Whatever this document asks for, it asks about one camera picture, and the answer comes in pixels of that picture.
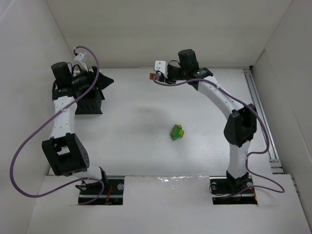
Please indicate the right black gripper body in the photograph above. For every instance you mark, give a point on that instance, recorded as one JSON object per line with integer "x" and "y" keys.
{"x": 171, "y": 73}

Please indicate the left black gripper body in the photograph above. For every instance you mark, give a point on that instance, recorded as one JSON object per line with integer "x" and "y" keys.
{"x": 96, "y": 79}

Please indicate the orange lego plate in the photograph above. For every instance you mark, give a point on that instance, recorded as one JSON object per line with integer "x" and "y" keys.
{"x": 152, "y": 75}

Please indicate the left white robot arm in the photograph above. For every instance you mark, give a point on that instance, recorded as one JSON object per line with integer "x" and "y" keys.
{"x": 64, "y": 151}

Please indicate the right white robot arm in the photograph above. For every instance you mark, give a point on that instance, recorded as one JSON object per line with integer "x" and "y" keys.
{"x": 241, "y": 122}

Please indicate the black slotted container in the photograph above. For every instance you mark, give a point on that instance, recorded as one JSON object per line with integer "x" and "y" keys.
{"x": 91, "y": 103}

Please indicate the green and orange lego stack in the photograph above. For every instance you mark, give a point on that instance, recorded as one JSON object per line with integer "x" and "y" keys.
{"x": 174, "y": 134}

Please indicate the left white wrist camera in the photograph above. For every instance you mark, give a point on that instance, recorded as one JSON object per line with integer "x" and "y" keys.
{"x": 81, "y": 58}

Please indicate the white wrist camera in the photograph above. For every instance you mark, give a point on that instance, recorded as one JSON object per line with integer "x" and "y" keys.
{"x": 81, "y": 58}
{"x": 160, "y": 66}

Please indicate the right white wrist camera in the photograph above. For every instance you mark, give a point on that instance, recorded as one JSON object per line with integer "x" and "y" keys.
{"x": 160, "y": 66}

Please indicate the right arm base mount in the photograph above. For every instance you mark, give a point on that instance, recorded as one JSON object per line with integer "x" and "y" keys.
{"x": 223, "y": 194}

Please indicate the aluminium rail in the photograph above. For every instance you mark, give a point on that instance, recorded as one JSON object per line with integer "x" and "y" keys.
{"x": 274, "y": 160}

